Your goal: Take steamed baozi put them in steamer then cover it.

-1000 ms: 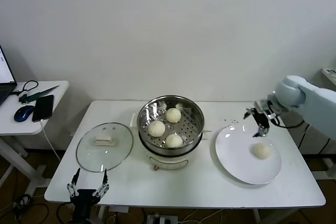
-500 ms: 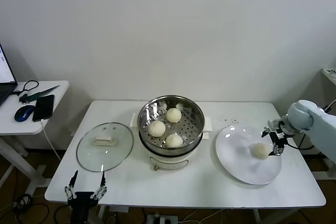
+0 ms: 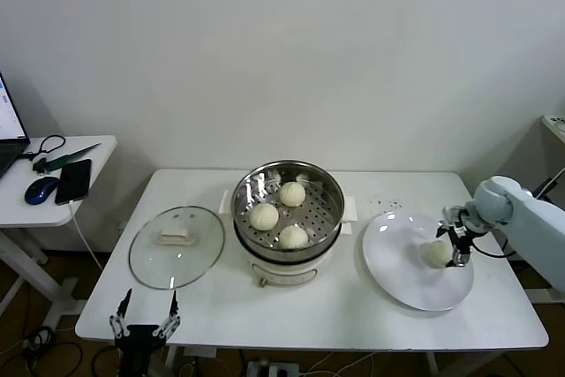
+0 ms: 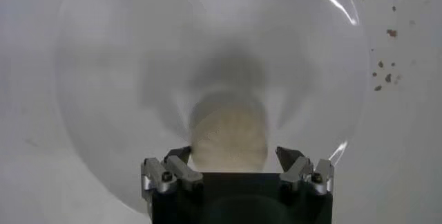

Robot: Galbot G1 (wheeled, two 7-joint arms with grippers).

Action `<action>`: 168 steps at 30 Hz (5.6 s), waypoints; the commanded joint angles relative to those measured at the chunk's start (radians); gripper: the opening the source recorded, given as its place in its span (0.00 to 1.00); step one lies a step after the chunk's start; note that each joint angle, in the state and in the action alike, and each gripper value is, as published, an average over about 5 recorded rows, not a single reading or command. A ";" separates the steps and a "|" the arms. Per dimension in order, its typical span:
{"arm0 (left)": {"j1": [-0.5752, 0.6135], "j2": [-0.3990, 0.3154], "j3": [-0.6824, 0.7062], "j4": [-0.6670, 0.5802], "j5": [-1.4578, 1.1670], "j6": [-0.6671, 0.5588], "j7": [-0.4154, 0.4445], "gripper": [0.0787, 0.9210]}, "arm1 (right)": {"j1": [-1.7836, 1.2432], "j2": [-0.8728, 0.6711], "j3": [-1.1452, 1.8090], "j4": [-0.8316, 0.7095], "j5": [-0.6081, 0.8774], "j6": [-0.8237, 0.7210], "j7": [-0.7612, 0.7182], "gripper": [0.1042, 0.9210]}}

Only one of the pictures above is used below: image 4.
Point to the white steamed baozi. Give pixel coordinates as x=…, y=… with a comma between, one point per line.
x=228, y=135

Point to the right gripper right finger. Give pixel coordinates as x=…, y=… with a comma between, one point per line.
x=317, y=178

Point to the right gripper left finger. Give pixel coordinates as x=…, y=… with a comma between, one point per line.
x=162, y=177

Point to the white round plate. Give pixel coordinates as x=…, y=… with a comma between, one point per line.
x=121, y=56

